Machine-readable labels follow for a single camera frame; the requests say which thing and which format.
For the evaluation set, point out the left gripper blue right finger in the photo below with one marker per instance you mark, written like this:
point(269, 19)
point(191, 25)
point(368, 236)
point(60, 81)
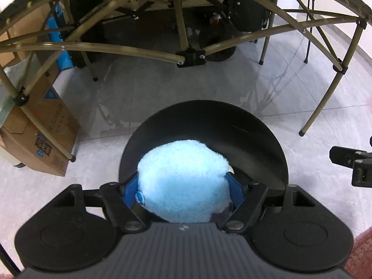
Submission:
point(237, 189)

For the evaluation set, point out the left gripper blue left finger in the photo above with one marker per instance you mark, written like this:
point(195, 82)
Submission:
point(129, 189)

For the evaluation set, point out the light blue plush toy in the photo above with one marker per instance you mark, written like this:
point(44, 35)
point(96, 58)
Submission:
point(183, 181)

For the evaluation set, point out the black round trash bin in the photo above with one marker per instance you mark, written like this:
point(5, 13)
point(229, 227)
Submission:
point(252, 150)

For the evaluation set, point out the cardboard bin with green liner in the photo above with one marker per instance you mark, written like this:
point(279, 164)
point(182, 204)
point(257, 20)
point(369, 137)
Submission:
point(23, 140)

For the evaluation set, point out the olive folding slat table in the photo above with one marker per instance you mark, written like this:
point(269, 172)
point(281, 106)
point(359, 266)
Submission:
point(359, 13)

